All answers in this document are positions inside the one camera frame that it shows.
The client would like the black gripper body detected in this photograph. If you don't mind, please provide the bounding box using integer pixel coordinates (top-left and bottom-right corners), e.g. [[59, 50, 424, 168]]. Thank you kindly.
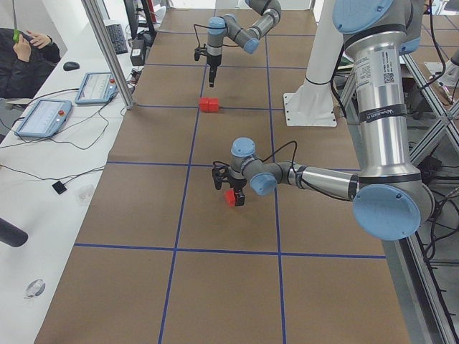
[[207, 54, 222, 67], [228, 176, 247, 195]]

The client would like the red block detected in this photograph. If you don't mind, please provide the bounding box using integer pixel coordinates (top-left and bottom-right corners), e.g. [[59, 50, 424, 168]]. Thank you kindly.
[[199, 97, 209, 112], [224, 189, 237, 207], [208, 98, 219, 113]]

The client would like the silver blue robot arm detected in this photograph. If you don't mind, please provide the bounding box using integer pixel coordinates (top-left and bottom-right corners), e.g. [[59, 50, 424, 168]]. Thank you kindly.
[[225, 1, 435, 241], [194, 0, 282, 87]]

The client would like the black keyboard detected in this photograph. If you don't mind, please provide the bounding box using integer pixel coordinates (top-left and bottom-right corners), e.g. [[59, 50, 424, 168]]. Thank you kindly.
[[105, 24, 128, 54]]

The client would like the far teach pendant tablet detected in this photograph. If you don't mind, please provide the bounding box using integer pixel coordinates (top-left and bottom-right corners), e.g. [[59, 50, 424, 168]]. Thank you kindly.
[[75, 72, 118, 105]]

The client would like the teach pendant tablet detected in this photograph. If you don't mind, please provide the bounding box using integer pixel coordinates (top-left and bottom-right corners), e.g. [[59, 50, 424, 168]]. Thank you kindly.
[[75, 72, 118, 105], [15, 99, 73, 138]]

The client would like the black computer mouse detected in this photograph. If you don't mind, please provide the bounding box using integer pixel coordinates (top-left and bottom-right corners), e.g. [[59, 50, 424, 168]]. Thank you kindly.
[[62, 61, 80, 72]]

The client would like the near teach pendant tablet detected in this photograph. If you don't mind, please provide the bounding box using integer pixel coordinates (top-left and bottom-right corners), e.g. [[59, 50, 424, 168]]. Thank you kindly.
[[15, 99, 73, 138]]

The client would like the seated person in black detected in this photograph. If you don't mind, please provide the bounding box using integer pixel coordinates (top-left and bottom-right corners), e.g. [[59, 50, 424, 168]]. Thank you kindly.
[[1, 28, 60, 99]]

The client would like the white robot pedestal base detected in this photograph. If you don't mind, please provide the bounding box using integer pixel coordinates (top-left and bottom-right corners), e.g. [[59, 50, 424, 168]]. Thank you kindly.
[[283, 0, 343, 127]]

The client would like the aluminium frame post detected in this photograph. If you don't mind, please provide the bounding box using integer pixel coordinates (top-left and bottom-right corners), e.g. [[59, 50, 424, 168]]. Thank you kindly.
[[81, 0, 134, 110]]

